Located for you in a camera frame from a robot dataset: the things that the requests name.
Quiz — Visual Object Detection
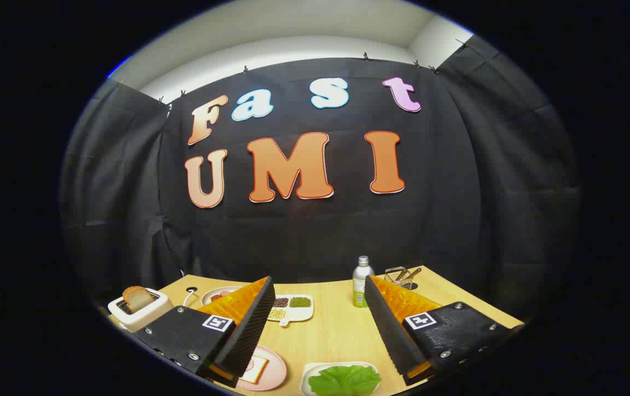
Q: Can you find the white square plate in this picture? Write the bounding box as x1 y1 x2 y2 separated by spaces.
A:
300 361 379 396

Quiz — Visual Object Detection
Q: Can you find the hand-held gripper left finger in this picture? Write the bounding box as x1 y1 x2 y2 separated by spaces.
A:
132 276 276 388

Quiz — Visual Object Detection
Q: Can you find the green lettuce leaf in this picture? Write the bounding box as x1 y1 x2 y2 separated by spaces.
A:
308 365 382 396

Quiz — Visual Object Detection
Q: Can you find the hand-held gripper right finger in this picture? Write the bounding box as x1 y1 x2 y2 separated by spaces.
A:
364 274 524 386

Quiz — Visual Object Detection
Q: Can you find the green and silver bottle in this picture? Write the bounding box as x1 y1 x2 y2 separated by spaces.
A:
352 256 375 307

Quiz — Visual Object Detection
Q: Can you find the white round plate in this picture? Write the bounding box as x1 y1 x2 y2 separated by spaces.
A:
201 286 244 306

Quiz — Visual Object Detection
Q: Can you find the white bread slice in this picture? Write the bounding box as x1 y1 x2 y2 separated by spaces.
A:
241 355 269 384

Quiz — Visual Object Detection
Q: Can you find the white divided dish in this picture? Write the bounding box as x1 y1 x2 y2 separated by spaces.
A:
267 294 314 327

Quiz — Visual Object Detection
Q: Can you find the pink round plate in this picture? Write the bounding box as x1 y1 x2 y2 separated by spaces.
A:
236 345 288 392

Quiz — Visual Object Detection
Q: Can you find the brown toast slice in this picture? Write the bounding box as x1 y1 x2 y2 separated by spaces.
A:
123 285 153 313

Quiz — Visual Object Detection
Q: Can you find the white toaster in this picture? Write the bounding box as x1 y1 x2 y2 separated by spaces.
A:
107 287 174 333

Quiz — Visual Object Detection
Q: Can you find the wire utensil holder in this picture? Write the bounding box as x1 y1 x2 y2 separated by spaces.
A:
384 266 419 290

